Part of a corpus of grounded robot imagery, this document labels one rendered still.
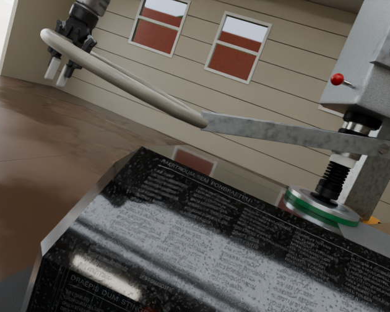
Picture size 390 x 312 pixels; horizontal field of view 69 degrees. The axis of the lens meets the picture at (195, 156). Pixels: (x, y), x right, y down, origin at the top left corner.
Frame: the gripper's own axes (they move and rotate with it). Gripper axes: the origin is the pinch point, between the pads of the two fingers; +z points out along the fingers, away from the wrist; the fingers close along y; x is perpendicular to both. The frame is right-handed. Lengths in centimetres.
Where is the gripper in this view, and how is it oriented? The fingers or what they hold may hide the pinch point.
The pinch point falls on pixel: (58, 73)
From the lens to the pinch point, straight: 97.5
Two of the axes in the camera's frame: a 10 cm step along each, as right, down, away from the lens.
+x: 2.2, -0.7, 9.7
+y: 8.4, 5.2, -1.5
